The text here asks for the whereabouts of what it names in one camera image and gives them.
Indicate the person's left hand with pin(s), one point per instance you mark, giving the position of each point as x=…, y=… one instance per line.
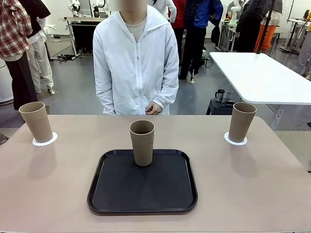
x=154, y=109

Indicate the white lace paper coaster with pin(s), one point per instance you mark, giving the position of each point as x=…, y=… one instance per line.
x=54, y=137
x=227, y=139

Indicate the tall brown cup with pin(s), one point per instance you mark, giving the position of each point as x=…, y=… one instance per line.
x=241, y=123
x=143, y=150
x=39, y=126

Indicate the person's left forearm white sleeve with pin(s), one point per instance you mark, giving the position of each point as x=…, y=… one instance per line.
x=168, y=94

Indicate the person's right forearm white sleeve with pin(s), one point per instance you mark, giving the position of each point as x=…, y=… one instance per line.
x=103, y=97

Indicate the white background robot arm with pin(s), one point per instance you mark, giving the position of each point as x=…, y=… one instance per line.
x=235, y=12

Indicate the person in white jacket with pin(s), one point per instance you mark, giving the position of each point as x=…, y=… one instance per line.
x=136, y=60

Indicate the black plastic stool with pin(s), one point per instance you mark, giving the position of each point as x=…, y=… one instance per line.
x=218, y=108

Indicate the black travel mug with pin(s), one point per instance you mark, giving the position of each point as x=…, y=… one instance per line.
x=219, y=95

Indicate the black plastic tray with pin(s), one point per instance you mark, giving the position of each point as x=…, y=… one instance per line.
x=145, y=191

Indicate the person in red top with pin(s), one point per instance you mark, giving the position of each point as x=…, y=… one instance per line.
x=179, y=14

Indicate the person in blue jacket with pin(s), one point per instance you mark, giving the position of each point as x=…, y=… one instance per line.
x=201, y=19

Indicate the metal workbench with black panel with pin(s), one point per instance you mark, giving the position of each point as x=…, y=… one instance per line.
x=82, y=36

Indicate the white side table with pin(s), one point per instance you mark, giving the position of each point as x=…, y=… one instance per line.
x=262, y=77

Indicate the person in cream trousers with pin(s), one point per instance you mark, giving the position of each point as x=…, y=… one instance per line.
x=42, y=55

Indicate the person in dark grey jacket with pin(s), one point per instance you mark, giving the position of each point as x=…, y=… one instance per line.
x=250, y=24

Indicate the person in orange trousers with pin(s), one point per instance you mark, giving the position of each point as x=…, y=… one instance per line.
x=266, y=36

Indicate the black vertical pole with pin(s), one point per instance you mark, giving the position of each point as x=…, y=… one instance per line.
x=263, y=29

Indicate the white round machine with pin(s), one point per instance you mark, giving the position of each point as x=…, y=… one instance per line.
x=5, y=82

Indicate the person in plaid shirt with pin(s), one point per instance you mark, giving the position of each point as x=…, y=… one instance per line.
x=14, y=36

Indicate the person in yellow jacket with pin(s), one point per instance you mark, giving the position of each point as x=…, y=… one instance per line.
x=303, y=55

